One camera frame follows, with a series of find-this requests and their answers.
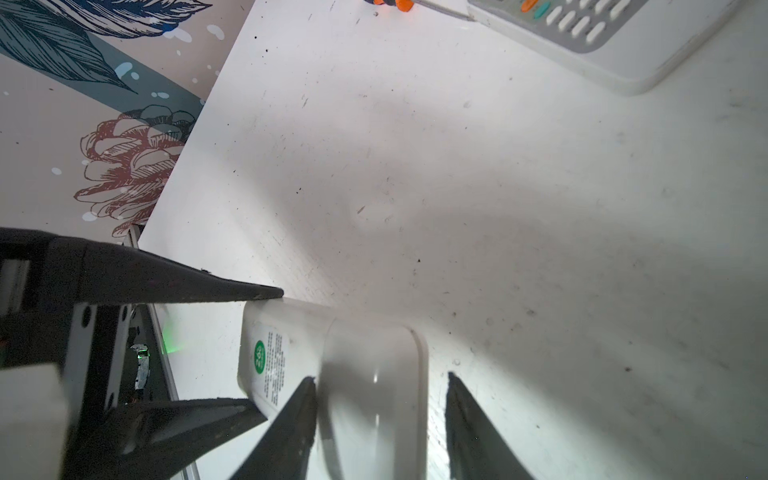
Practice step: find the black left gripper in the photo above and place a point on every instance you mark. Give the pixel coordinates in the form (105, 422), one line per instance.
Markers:
(65, 283)

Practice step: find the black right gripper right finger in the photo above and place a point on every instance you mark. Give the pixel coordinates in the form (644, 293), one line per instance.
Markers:
(475, 448)

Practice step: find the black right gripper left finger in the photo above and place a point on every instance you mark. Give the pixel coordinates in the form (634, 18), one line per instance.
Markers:
(284, 450)

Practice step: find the orange black screwdriver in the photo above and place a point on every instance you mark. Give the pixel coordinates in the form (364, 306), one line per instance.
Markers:
(407, 5)

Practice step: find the grey-faced white remote control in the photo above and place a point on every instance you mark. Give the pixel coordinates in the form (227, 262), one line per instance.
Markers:
(627, 46)

